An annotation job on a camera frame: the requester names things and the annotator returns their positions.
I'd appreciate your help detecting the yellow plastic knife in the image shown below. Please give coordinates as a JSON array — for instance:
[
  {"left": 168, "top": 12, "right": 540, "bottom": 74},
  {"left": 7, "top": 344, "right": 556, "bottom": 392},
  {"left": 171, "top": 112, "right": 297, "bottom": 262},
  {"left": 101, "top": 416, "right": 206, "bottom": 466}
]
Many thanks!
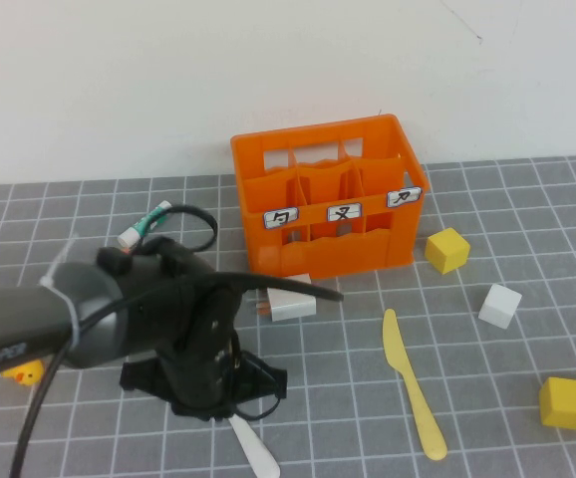
[{"left": 381, "top": 308, "right": 447, "bottom": 460}]

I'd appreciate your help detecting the thick black cable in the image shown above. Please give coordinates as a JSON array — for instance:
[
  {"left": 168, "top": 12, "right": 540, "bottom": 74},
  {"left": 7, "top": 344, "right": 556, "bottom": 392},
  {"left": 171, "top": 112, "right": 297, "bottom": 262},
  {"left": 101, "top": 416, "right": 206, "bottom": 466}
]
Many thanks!
[{"left": 8, "top": 271, "right": 345, "bottom": 478}]

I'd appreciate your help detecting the yellow rubber duck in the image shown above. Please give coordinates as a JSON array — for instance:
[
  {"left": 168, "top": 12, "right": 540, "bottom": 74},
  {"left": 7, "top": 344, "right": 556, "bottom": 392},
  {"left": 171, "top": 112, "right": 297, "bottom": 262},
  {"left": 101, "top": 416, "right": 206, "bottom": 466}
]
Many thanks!
[{"left": 1, "top": 360, "right": 45, "bottom": 387}]

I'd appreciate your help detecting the white paper label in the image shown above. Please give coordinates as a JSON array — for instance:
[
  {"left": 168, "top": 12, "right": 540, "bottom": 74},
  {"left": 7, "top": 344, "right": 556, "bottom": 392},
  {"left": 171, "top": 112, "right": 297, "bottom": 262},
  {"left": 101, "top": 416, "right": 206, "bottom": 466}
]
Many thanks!
[
  {"left": 326, "top": 202, "right": 364, "bottom": 224},
  {"left": 386, "top": 186, "right": 423, "bottom": 209},
  {"left": 262, "top": 207, "right": 300, "bottom": 231}
]

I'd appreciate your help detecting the orange plastic cutlery crate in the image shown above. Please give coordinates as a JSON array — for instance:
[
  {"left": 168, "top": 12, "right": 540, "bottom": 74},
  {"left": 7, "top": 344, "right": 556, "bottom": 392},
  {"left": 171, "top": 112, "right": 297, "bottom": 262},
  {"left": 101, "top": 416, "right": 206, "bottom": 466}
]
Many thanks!
[{"left": 230, "top": 114, "right": 432, "bottom": 281}]

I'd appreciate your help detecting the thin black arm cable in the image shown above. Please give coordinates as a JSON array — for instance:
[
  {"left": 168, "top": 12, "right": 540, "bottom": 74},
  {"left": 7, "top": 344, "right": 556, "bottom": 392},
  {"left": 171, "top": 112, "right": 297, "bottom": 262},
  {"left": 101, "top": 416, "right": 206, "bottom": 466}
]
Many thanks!
[{"left": 136, "top": 204, "right": 219, "bottom": 256}]

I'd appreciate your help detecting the white power adapter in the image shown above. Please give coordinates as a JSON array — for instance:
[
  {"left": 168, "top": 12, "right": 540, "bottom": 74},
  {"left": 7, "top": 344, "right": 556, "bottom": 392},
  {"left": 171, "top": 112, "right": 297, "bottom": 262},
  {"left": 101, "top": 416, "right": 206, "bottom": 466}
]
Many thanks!
[{"left": 250, "top": 273, "right": 318, "bottom": 322}]

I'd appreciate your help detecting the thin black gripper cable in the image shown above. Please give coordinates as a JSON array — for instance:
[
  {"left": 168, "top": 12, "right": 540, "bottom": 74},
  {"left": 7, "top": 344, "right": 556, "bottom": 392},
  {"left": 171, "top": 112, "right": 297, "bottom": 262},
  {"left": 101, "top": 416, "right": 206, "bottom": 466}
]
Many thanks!
[{"left": 230, "top": 350, "right": 289, "bottom": 423}]

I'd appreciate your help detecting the white cube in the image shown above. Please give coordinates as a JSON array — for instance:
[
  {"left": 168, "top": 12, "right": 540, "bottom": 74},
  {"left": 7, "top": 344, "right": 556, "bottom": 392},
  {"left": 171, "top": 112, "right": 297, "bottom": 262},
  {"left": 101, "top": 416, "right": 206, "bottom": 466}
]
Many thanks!
[{"left": 477, "top": 283, "right": 523, "bottom": 330}]

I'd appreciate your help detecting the yellow cube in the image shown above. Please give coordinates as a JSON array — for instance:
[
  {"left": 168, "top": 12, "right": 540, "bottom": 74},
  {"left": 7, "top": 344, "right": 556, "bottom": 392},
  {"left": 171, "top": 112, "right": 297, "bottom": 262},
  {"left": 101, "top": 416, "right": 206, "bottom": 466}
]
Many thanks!
[
  {"left": 538, "top": 375, "right": 576, "bottom": 430},
  {"left": 425, "top": 227, "right": 471, "bottom": 276}
]

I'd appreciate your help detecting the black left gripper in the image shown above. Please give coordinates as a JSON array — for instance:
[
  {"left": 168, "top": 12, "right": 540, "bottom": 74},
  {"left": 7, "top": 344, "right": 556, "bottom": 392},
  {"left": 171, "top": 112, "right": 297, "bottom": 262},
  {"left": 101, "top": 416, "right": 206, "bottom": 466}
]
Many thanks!
[{"left": 120, "top": 288, "right": 289, "bottom": 423}]

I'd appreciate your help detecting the gray grid mat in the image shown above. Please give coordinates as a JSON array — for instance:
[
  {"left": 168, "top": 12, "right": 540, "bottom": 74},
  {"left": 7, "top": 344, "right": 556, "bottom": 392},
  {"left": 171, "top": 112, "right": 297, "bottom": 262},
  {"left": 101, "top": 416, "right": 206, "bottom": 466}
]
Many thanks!
[{"left": 0, "top": 153, "right": 576, "bottom": 478}]

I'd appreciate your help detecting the green and white glue stick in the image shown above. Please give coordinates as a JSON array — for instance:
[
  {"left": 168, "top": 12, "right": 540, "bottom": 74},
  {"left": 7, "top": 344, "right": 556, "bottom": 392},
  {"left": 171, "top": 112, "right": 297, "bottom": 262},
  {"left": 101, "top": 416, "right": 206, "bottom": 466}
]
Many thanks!
[{"left": 117, "top": 199, "right": 172, "bottom": 249}]

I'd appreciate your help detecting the white plastic knife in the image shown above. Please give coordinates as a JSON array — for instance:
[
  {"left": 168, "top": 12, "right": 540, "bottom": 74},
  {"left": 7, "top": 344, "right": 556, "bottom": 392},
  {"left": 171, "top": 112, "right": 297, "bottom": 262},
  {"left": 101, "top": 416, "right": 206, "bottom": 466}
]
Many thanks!
[{"left": 228, "top": 415, "right": 280, "bottom": 478}]

